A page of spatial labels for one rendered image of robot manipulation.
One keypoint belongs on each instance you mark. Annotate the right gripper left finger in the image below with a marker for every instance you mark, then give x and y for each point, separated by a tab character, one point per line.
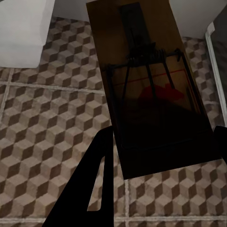
70	210

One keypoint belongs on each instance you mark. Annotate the toilet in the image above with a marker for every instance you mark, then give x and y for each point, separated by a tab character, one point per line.
24	26

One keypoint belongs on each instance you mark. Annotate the mousetrap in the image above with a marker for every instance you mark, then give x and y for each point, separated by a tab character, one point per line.
157	113

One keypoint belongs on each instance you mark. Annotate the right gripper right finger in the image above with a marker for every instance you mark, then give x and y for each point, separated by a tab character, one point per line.
220	134

